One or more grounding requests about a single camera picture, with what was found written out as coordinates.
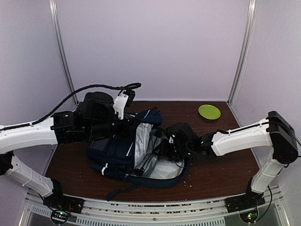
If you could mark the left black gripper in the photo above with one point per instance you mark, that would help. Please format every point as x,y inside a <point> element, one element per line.
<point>129,124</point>

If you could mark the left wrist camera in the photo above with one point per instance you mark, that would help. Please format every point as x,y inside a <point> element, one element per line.
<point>123,100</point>

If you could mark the green plate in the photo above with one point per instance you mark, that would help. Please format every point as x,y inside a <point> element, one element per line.
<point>209,112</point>

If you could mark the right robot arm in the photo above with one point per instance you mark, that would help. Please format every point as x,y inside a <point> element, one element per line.
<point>273,131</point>

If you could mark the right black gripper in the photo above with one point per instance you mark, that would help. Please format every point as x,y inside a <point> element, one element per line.
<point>162,152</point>

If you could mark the right aluminium frame post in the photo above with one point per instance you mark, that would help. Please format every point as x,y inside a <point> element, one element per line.
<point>243,53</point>

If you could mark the aluminium frame post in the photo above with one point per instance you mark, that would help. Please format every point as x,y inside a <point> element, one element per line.
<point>63,58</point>
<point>243,53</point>

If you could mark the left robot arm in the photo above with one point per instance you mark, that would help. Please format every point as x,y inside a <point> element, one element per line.
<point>97,117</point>

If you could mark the navy blue backpack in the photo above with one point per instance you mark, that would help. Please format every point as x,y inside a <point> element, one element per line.
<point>117,156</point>

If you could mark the front aluminium rail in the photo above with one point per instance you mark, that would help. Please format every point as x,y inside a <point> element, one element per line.
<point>205,212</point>

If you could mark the left aluminium frame post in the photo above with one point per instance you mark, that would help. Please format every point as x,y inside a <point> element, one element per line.
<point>63,58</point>

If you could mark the grey zip pouch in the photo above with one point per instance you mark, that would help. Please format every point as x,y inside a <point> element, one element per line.
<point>147,165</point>

